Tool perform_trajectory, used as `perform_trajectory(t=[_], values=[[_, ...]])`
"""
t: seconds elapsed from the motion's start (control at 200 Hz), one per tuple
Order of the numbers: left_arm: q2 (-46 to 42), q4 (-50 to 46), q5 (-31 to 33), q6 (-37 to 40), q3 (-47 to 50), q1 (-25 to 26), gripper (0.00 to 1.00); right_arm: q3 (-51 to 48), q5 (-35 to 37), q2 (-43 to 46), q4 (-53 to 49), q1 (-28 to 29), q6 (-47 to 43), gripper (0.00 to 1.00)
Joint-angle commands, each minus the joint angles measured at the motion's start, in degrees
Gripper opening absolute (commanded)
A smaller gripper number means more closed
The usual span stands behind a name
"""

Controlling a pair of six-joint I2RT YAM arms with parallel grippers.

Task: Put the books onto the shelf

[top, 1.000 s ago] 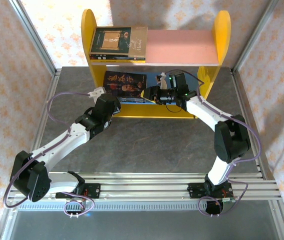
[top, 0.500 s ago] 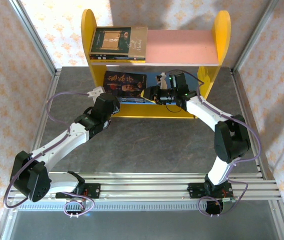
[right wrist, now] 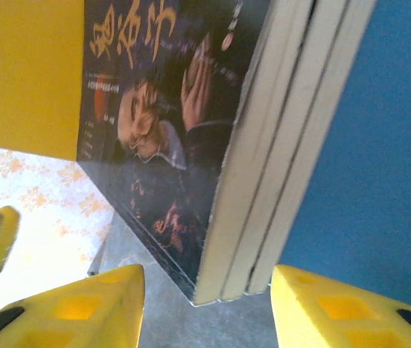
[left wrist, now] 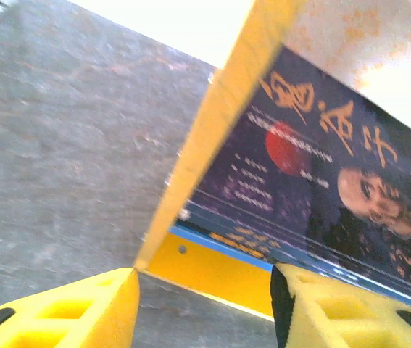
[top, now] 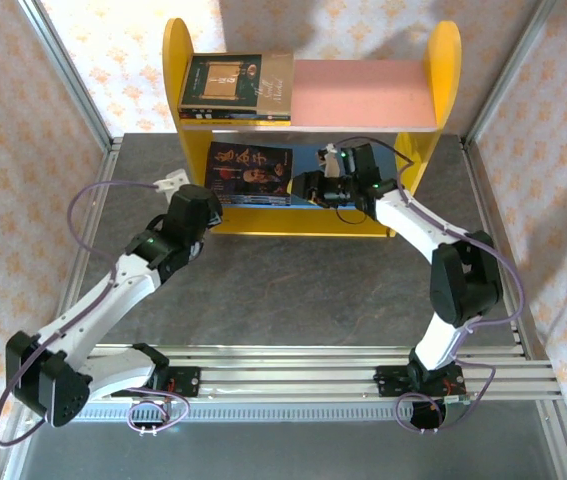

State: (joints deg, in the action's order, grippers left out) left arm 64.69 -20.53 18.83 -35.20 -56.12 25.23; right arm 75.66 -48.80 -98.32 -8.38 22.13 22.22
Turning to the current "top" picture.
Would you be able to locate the aluminium frame post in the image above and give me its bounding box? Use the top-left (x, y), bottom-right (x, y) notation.
top-left (462, 0), bottom-right (562, 149)
top-left (16, 0), bottom-right (125, 154)

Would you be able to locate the dark wolf eyes book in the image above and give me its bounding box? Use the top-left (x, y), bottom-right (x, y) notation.
top-left (178, 109), bottom-right (293, 126)

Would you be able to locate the dark blue old man book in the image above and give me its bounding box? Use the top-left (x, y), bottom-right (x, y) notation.
top-left (206, 192), bottom-right (293, 203)
top-left (204, 140), bottom-right (295, 197)

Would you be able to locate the pink shelf board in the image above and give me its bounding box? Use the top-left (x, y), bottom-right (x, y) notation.
top-left (178, 58), bottom-right (440, 135)

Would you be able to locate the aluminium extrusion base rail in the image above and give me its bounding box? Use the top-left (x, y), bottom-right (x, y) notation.
top-left (82, 343), bottom-right (563, 401)

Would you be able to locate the thin black cable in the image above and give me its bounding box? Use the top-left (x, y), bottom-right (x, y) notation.
top-left (336, 207), bottom-right (369, 227)

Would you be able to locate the yellow wooden bookshelf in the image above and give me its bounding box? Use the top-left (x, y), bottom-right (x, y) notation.
top-left (161, 17), bottom-right (464, 237)

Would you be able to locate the aluminium table side rail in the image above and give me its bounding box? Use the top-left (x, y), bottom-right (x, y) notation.
top-left (0, 137), bottom-right (125, 480)
top-left (462, 134), bottom-right (567, 480)

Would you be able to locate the blue shelf board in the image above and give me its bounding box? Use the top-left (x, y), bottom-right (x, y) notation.
top-left (207, 143), bottom-right (404, 211)

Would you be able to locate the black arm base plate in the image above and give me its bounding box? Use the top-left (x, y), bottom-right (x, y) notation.
top-left (373, 364), bottom-right (467, 400)
top-left (111, 366), bottom-right (202, 400)

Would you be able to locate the purple camera cable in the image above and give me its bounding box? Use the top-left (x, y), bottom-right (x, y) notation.
top-left (332, 136), bottom-right (527, 435)
top-left (0, 178), bottom-right (193, 449)

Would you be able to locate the grey metal base sheet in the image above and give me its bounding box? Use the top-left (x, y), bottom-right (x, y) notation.
top-left (10, 399), bottom-right (559, 480)

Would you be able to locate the brown scroll cover book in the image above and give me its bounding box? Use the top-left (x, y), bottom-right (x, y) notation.
top-left (177, 51), bottom-right (296, 115)

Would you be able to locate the grey slotted cable duct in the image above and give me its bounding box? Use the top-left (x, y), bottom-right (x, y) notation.
top-left (70, 405), bottom-right (417, 422)

